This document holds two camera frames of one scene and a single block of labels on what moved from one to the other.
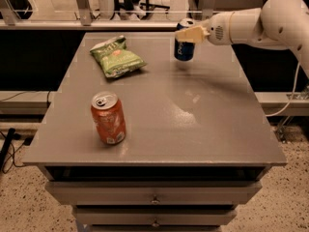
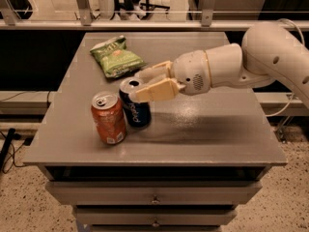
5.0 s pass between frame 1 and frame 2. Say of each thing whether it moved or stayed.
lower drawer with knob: stayed
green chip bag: stayed
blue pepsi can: moved
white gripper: moved
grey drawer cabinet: stayed
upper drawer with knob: stayed
